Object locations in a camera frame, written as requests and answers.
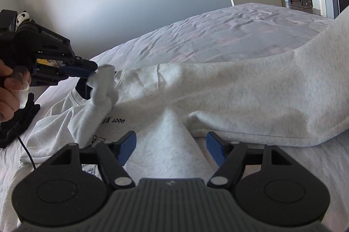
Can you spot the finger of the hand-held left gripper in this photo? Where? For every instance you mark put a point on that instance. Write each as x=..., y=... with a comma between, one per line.
x=86, y=64
x=76, y=72

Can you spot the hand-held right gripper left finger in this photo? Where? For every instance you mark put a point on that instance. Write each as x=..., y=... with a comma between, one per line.
x=127, y=147

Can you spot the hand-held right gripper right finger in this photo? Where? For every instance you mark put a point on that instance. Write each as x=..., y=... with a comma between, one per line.
x=215, y=147

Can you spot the light grey sweatshirt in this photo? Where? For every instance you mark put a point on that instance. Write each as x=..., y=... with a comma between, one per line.
x=245, y=90

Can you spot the person's left hand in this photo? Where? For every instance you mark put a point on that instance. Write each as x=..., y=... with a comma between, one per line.
x=11, y=92

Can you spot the panda plush toy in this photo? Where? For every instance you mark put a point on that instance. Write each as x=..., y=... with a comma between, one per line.
x=24, y=18

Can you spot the black cloth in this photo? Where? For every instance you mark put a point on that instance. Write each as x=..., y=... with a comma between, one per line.
x=13, y=123

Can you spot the bed with white sheet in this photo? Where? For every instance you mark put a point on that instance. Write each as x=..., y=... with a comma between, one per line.
x=218, y=30

